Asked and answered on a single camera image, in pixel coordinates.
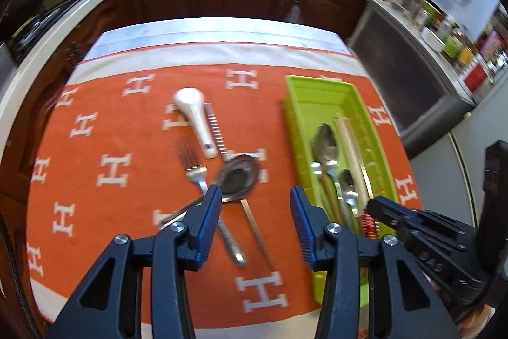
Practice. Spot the serrated steel knife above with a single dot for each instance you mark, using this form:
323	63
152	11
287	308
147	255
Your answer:
216	132

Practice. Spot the orange patterned blanket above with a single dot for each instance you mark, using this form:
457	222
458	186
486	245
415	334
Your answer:
119	132

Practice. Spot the cream chopstick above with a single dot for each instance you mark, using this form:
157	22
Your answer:
344	144

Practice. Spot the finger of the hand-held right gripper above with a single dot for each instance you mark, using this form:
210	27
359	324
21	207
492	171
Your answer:
397	216

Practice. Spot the white ceramic spoon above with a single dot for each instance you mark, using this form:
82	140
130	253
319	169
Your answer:
194	116

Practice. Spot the red-striped chopstick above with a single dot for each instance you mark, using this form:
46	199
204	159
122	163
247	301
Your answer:
368	224

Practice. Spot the row of jars and bottles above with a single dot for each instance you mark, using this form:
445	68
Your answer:
456	33

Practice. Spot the stainless steel appliance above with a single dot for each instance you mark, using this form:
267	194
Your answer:
408	65

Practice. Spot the dark-bowled steel spoon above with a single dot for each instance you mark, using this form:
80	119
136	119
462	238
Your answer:
238	176

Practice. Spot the small steel spoon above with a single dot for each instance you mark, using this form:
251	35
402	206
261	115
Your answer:
348	184

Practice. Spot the steel fork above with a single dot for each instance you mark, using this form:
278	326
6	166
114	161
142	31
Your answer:
194	172

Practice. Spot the black stove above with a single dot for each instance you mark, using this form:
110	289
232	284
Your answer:
35	9

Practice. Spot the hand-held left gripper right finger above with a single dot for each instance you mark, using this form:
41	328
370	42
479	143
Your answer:
303	231

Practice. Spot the large steel spoon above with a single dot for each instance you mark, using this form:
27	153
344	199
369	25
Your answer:
325	144

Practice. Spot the green plastic utensil tray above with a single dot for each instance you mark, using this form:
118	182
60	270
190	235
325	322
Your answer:
317	96

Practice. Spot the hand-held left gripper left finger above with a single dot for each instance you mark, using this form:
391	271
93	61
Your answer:
208	227

